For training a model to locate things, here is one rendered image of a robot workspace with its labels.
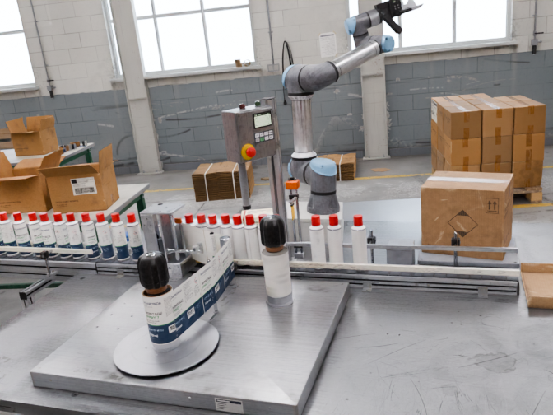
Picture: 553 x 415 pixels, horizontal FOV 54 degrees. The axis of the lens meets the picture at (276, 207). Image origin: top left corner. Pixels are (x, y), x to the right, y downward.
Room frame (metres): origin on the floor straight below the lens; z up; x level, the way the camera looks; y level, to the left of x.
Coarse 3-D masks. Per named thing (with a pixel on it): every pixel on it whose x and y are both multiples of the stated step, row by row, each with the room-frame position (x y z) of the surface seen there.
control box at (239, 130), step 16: (224, 112) 2.02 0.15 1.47; (240, 112) 1.98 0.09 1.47; (256, 112) 2.01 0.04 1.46; (224, 128) 2.03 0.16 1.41; (240, 128) 1.96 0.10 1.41; (256, 128) 2.00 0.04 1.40; (272, 128) 2.04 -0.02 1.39; (240, 144) 1.96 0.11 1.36; (256, 144) 2.00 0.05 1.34; (272, 144) 2.04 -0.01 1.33; (240, 160) 1.96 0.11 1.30
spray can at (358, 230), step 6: (354, 216) 1.83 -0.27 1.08; (360, 216) 1.82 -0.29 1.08; (354, 222) 1.82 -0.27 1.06; (360, 222) 1.81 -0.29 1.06; (354, 228) 1.82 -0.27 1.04; (360, 228) 1.81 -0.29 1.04; (354, 234) 1.81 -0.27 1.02; (360, 234) 1.80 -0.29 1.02; (354, 240) 1.81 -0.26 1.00; (360, 240) 1.80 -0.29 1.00; (354, 246) 1.82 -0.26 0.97; (360, 246) 1.80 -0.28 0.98; (366, 246) 1.82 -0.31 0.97; (354, 252) 1.82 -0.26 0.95; (360, 252) 1.80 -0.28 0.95; (366, 252) 1.82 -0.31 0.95; (354, 258) 1.82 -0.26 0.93; (360, 258) 1.80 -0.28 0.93; (366, 258) 1.81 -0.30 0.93; (360, 270) 1.80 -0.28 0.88
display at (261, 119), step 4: (260, 112) 2.01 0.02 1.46; (264, 112) 2.02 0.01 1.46; (268, 112) 2.03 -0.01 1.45; (256, 116) 2.00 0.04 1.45; (260, 116) 2.01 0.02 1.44; (264, 116) 2.02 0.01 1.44; (268, 116) 2.03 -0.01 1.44; (256, 120) 2.00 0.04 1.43; (260, 120) 2.01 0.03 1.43; (264, 120) 2.02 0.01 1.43; (268, 120) 2.03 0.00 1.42; (256, 124) 2.00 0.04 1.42; (260, 124) 2.01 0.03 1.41; (264, 124) 2.02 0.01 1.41; (268, 124) 2.03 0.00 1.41
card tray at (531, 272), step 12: (528, 264) 1.75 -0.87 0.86; (540, 264) 1.74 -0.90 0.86; (552, 264) 1.73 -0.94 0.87; (528, 276) 1.72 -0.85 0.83; (540, 276) 1.71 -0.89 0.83; (552, 276) 1.70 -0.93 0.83; (528, 288) 1.63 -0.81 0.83; (540, 288) 1.63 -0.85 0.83; (552, 288) 1.62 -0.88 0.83; (528, 300) 1.52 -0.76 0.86; (540, 300) 1.51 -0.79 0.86; (552, 300) 1.50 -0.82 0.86
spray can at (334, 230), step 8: (328, 216) 1.86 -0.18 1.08; (336, 216) 1.85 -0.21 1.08; (336, 224) 1.84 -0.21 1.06; (328, 232) 1.85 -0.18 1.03; (336, 232) 1.83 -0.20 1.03; (328, 240) 1.85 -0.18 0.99; (336, 240) 1.83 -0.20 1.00; (328, 248) 1.86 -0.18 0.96; (336, 248) 1.83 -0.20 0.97; (336, 256) 1.83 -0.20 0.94
